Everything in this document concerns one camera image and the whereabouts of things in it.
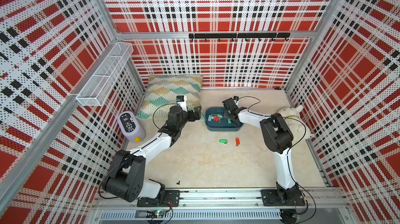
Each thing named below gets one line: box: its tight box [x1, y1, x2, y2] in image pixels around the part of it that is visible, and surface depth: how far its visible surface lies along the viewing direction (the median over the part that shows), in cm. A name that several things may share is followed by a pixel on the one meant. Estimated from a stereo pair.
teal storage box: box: [204, 107, 244, 132], surface depth 103 cm
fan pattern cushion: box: [135, 73, 205, 121], surface depth 100 cm
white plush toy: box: [278, 104, 315, 141], surface depth 91 cm
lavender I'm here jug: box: [117, 110, 146, 143], surface depth 90 cm
